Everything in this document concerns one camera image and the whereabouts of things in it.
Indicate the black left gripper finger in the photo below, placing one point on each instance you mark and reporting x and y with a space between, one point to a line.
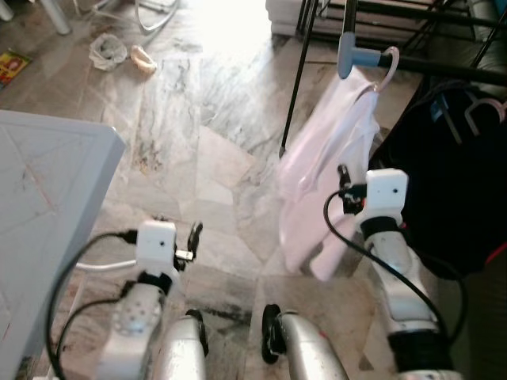
196 236

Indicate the black garment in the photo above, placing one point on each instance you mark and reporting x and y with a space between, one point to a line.
444 198

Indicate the pink plastic hanger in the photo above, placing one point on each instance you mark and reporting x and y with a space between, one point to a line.
479 103
396 63

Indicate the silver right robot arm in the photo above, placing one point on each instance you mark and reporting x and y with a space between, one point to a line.
396 269

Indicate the white shirt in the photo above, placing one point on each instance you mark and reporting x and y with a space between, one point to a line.
325 174

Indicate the blue-grey rack connector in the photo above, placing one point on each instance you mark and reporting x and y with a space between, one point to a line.
348 55

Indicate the grey folding table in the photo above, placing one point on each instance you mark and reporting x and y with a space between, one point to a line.
47 206

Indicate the black metal drying rack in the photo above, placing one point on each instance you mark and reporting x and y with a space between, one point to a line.
444 71

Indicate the pale pink slipper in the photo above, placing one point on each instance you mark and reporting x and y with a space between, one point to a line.
143 59

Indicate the white plastic storage box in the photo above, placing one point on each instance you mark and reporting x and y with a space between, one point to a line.
281 17

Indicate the crumpled white bag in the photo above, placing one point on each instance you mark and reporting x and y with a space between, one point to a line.
108 52

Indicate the white curved metal tube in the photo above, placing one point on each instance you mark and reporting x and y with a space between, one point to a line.
150 28

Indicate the yellow and red packet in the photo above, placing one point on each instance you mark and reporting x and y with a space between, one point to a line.
12 68

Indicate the grey metal furniture leg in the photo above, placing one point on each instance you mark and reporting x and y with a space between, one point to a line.
57 17

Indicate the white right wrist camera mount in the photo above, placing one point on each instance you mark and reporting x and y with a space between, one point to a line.
388 194

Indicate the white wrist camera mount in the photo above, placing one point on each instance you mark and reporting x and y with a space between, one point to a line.
388 194
156 245

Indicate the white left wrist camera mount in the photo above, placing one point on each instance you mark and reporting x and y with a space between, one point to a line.
156 245

